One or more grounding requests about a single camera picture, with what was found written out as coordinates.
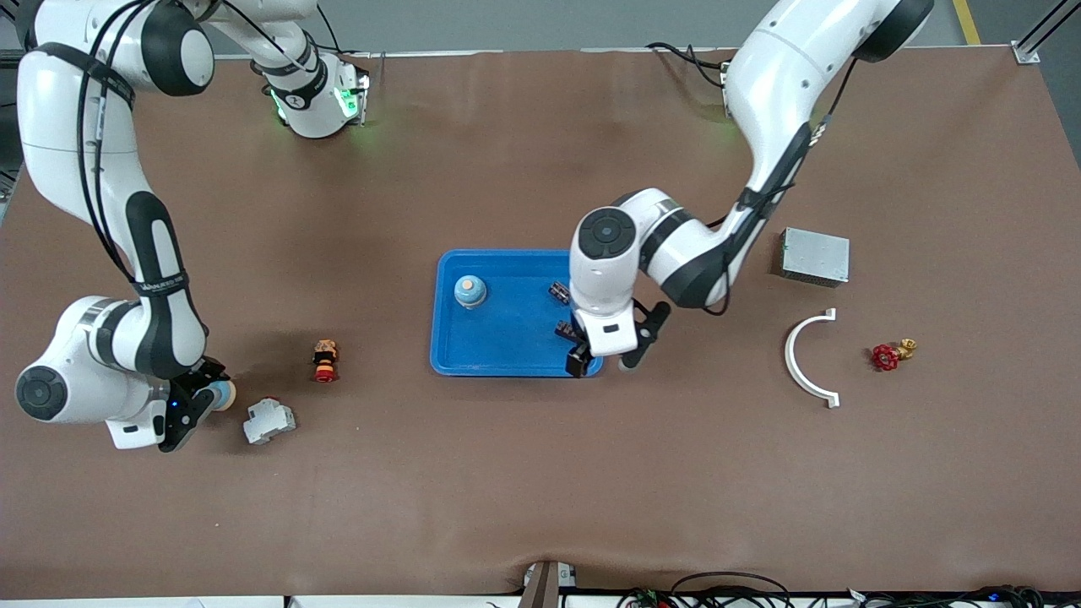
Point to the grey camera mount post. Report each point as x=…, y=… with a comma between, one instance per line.
x=545, y=587

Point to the grey metal box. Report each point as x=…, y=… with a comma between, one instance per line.
x=815, y=257

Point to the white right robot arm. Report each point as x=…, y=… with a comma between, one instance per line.
x=59, y=152

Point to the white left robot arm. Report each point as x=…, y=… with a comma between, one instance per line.
x=777, y=76

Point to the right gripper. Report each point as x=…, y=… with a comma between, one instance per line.
x=205, y=374

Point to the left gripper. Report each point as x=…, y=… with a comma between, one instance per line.
x=568, y=329

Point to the orange red emergency stop button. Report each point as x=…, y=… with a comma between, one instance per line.
x=325, y=359

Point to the blue bell with orange knob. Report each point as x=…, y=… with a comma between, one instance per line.
x=470, y=293

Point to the white curved bracket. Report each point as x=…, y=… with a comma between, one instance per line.
x=790, y=355

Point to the short dark brown capacitor block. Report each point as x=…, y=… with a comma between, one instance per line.
x=558, y=292

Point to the blue plastic tray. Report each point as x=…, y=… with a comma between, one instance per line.
x=507, y=338

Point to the white circuit breaker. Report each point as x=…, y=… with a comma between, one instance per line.
x=268, y=420

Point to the aluminium frame profile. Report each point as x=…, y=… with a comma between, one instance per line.
x=1026, y=56

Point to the blue bell with white knob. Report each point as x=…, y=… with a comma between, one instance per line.
x=225, y=395

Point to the long dark brown capacitor block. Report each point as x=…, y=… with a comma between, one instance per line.
x=565, y=328

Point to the brown table mat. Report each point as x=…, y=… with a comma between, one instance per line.
x=540, y=473

